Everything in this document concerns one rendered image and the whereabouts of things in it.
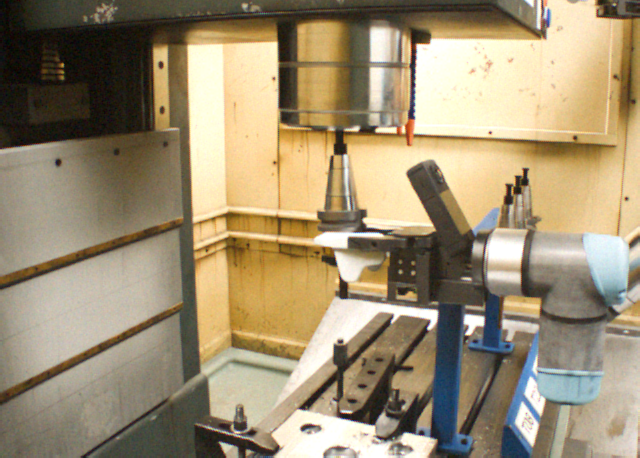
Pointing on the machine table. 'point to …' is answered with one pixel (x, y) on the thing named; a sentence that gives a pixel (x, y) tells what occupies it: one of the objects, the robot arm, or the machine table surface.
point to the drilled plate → (297, 447)
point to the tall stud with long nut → (340, 365)
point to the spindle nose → (343, 74)
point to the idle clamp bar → (379, 371)
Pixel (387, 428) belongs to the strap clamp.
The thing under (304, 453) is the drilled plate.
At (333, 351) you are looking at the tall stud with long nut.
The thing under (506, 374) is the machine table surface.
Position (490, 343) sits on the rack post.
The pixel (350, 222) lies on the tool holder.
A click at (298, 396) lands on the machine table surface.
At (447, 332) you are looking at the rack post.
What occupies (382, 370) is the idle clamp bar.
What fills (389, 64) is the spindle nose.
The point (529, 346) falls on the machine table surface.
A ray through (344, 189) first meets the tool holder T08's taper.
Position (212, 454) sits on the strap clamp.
